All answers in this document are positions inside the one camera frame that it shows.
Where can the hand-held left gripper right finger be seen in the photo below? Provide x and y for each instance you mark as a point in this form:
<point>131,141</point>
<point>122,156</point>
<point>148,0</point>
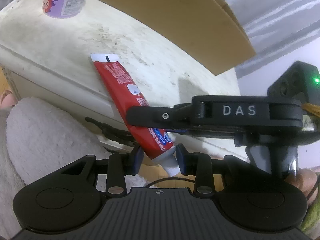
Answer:
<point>181,160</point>

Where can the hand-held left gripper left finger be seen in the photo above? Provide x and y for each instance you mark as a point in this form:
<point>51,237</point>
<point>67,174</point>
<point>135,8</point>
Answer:
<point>137,160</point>

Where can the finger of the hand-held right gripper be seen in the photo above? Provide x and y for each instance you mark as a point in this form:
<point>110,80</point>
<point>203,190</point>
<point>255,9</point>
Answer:
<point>155,117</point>

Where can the red toothpaste tube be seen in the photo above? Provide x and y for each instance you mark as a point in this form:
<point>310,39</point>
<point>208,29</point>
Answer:
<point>125,90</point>

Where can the brown cardboard box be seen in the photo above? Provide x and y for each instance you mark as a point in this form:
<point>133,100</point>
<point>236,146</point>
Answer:
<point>175,12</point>

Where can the person's right hand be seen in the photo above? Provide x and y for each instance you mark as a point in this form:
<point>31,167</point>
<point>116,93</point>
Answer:
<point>301,180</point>

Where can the white fluffy towel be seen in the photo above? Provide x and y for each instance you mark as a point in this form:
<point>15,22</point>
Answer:
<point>45,130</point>

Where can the grey curtain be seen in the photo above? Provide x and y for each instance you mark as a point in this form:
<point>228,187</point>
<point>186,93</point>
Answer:
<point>275,17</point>

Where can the pink object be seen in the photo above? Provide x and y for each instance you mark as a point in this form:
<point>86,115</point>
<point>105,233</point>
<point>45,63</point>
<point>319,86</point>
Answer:
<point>6,100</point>

